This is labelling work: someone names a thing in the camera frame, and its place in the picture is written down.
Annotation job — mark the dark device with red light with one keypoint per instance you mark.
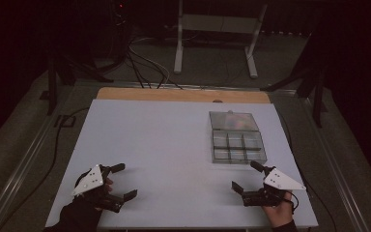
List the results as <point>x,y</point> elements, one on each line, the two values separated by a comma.
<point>119,13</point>

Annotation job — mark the person's right hand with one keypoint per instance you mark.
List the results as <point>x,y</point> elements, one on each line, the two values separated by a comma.
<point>280,212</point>

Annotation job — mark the black metal stand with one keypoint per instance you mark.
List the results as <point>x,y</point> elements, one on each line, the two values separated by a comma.
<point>312,77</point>
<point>66,69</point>

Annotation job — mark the aluminium floor rail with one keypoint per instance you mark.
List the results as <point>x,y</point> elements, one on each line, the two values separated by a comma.
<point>22,164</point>
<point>335,167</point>

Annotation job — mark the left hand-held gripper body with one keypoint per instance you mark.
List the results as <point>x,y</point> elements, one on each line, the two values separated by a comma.
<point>88,182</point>

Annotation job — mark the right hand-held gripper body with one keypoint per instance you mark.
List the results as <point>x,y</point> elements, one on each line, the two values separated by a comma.
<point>283,182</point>

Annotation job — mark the person's left hand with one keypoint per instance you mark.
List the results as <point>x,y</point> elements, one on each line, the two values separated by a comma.
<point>108,185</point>

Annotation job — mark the white metal stand frame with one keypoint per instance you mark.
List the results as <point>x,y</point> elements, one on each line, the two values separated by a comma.
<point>217,24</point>

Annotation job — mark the clear plastic compartment box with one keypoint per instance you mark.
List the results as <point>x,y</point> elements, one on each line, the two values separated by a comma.
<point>236,145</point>

